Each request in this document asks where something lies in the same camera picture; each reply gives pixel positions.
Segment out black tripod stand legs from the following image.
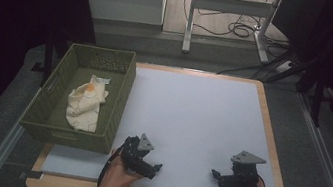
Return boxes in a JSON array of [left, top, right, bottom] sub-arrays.
[[250, 45, 317, 90]]

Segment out person's left hand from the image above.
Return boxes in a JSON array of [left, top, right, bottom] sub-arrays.
[[95, 146, 148, 187]]

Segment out white power strip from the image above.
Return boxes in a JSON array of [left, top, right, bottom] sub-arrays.
[[273, 57, 294, 76]]

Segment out green woven plastic basket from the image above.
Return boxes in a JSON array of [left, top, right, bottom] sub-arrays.
[[16, 35, 141, 158]]

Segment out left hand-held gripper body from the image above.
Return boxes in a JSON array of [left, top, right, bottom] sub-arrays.
[[115, 129, 164, 181]]

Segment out cream patterned cloth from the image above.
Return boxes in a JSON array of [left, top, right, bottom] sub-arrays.
[[63, 70, 112, 135]]

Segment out black tape piece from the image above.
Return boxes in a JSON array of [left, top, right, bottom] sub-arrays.
[[18, 168, 44, 183]]

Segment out black stand leg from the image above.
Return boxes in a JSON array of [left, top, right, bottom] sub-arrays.
[[28, 32, 70, 91]]

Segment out white metal desk frame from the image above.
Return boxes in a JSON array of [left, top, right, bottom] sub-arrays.
[[180, 0, 285, 68]]

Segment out black stand post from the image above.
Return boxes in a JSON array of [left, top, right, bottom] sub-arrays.
[[290, 59, 333, 129]]

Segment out coiled black floor cable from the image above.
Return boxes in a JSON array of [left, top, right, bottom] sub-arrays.
[[226, 19, 258, 41]]

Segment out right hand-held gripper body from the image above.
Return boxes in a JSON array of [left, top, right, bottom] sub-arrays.
[[216, 146, 269, 187]]

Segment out white foam mat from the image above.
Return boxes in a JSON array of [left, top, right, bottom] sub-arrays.
[[39, 51, 297, 187]]

